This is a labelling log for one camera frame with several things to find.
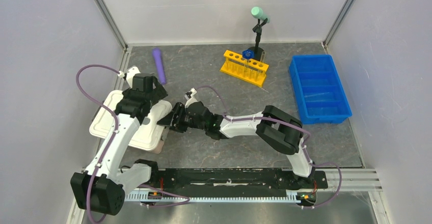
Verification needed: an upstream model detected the glass tube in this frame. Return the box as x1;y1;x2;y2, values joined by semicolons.
259;51;266;76

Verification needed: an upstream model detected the blue plastic tray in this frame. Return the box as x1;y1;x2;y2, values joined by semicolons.
288;54;352;124

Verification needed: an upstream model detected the black microphone stand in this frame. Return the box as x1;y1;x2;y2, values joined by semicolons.
247;18;268;61

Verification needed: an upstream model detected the purple microphone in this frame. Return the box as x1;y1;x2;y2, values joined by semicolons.
152;47;167;85

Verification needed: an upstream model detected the white plastic lid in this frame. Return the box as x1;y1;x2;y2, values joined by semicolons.
89;90;172;152

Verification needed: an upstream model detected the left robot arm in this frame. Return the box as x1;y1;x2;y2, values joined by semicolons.
70;73;172;215

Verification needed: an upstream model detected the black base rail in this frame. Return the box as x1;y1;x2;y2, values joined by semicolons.
121;166;382;205

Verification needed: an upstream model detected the pink plastic bin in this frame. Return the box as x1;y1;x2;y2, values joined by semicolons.
148;128;169;154

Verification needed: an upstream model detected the long glass rod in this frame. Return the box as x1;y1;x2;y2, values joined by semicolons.
304;92;326;102

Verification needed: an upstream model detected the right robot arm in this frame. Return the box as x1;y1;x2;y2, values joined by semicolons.
158;102;315;187

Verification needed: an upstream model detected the blue bulb dropper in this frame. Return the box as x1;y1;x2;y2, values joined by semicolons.
241;50;269;88

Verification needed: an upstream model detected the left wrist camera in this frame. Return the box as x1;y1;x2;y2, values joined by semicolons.
117;66;141;88

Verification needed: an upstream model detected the yellow test tube rack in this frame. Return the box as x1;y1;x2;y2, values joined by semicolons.
220;50;269;88

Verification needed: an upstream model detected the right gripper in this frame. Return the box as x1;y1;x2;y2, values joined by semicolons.
157;102;207;133

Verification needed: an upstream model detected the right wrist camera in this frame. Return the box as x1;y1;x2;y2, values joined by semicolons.
185;88;198;108

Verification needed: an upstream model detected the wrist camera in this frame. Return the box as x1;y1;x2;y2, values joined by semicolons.
117;66;141;88
185;88;198;108

